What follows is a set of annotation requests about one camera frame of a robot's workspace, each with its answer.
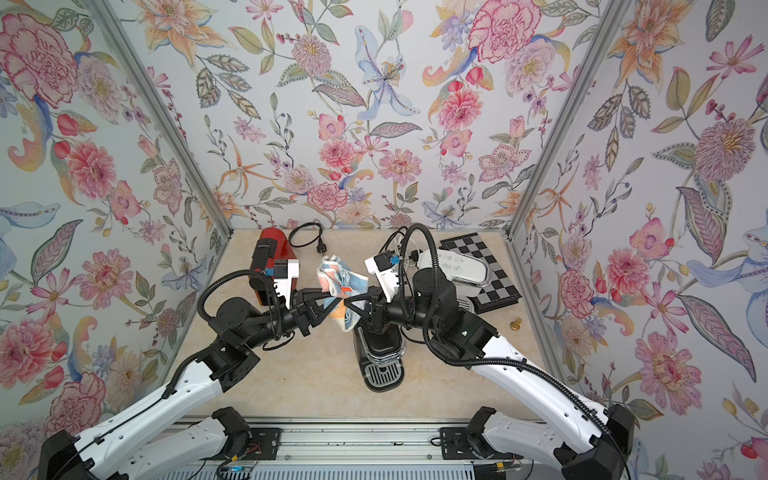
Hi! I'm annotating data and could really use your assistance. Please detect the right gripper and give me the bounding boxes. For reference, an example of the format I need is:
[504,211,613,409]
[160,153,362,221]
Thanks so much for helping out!
[350,289,448,339]

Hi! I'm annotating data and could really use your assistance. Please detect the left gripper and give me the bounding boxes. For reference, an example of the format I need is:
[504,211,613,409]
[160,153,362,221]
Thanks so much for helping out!
[243,292,343,351]

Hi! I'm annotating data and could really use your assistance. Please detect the blue striped cloth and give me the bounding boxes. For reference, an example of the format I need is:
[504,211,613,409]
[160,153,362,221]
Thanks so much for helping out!
[317,255,369,332]

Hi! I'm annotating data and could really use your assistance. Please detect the black coffee machine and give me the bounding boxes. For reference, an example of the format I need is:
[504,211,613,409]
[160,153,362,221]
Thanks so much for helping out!
[354,320,406,393]

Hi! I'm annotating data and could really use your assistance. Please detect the white coffee machine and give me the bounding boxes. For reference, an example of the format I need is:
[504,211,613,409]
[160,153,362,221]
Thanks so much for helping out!
[437,249,492,288]

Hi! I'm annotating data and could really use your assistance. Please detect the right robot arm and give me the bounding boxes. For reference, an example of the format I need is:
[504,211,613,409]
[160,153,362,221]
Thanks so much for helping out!
[345,223,634,479]

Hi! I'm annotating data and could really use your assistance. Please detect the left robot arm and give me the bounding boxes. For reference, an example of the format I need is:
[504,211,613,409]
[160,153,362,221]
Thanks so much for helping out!
[37,269,340,479]

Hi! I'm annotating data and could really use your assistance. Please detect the red coffee machine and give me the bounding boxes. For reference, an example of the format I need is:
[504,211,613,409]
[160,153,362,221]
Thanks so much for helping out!
[250,227,299,278]

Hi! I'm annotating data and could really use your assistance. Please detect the black white chessboard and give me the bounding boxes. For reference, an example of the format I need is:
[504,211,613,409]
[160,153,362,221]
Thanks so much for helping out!
[440,233,521,314]

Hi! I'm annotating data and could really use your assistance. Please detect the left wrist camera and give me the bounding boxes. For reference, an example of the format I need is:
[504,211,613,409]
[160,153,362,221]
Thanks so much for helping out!
[265,259,300,307]

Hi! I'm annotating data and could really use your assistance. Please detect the red machine black cable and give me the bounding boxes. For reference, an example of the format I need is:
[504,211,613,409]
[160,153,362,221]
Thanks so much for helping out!
[288,221,329,256]

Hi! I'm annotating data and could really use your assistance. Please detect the black power cable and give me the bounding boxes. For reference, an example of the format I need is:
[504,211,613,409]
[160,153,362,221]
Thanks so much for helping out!
[377,226,409,256]

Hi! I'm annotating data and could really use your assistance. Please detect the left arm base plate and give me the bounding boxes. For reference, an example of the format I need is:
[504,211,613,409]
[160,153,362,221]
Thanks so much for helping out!
[211,427,282,462]

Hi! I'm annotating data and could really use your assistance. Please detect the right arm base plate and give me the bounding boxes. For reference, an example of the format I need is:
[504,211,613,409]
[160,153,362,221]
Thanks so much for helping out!
[437,427,523,461]

